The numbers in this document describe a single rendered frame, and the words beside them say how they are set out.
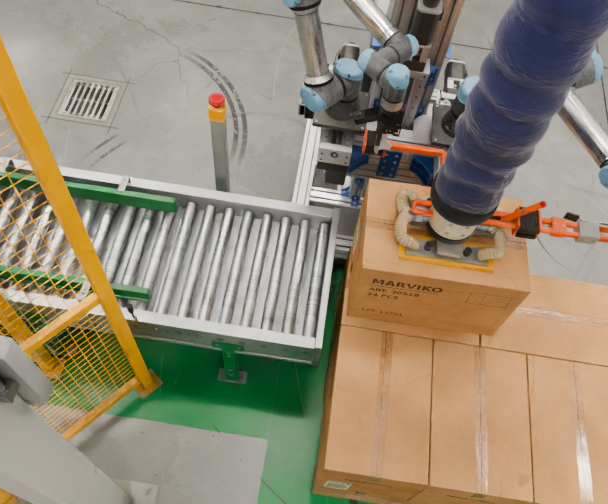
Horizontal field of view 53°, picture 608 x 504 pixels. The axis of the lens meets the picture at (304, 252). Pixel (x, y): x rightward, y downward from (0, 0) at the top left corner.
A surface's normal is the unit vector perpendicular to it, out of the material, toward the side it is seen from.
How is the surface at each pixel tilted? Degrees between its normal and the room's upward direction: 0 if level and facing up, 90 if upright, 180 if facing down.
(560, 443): 0
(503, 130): 75
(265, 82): 0
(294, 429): 0
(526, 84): 105
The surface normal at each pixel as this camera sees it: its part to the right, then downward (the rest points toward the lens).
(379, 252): 0.07, -0.51
